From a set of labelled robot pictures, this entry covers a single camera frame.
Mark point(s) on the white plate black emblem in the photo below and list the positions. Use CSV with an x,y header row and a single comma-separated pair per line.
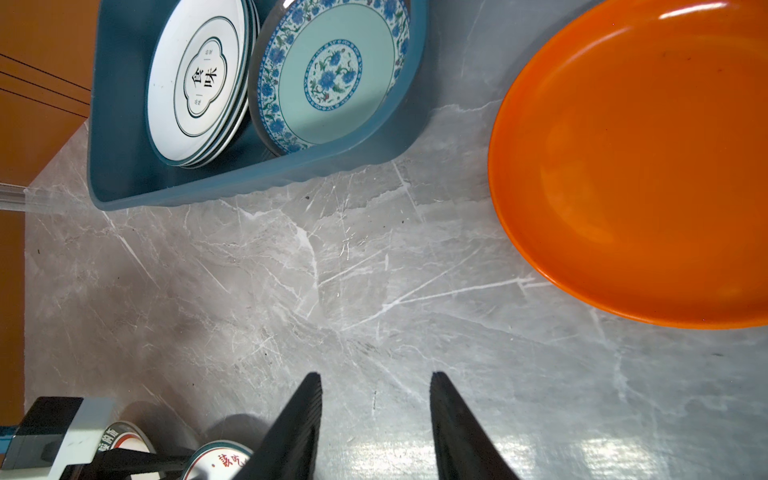
x,y
166,139
210,101

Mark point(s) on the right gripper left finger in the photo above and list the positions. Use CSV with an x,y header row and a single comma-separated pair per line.
x,y
289,450

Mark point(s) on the teal plastic bin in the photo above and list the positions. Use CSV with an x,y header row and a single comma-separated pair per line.
x,y
124,171

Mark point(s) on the green patterned small plate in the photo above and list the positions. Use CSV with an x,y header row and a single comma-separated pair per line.
x,y
321,68

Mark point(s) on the white orange sunburst plate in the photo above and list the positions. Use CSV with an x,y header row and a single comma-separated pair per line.
x,y
217,460

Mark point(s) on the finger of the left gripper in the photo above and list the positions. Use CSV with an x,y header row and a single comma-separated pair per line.
x,y
122,463

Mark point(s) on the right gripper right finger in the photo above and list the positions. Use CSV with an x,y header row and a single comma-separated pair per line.
x,y
463,449

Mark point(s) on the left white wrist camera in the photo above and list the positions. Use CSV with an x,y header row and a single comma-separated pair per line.
x,y
55,433

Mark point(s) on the white plate dark green rim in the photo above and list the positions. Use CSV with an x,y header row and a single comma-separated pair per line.
x,y
128,436

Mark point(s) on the left aluminium corner post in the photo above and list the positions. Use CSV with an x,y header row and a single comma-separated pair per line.
x,y
12,198

